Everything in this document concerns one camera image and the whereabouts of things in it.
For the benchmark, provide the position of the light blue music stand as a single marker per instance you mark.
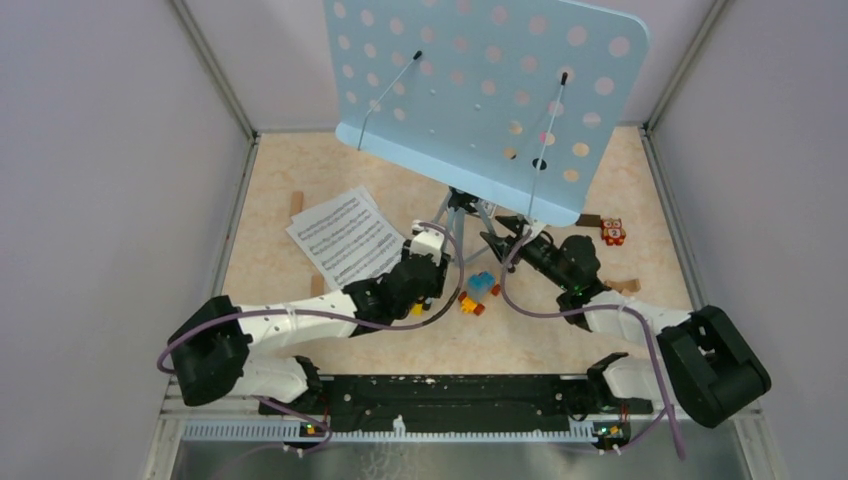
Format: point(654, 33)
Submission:
point(460, 92)

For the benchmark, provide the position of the blue toy brick car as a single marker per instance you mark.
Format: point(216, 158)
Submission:
point(479, 287)

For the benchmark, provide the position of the wooden block far left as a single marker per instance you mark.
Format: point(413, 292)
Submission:
point(296, 203)

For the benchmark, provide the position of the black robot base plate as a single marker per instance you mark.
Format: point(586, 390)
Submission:
point(462, 403)

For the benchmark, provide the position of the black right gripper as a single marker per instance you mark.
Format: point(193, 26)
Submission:
point(501, 245)

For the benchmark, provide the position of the wooden block near left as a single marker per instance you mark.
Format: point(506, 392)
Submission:
point(317, 285)

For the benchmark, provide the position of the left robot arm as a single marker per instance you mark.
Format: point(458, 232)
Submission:
point(225, 349)

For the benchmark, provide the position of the dark brown wooden block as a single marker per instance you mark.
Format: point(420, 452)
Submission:
point(589, 221)

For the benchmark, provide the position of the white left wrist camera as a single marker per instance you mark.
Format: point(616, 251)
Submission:
point(427, 240)

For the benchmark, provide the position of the wooden block right side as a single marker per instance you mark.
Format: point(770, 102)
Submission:
point(630, 286)

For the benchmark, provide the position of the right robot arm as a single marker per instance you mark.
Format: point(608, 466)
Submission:
point(704, 365)

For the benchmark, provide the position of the red owl number block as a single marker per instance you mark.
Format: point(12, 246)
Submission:
point(612, 231)

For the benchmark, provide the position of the pink toy microphone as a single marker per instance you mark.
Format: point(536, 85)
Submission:
point(547, 138)

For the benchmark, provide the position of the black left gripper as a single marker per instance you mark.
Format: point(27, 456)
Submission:
point(435, 288)

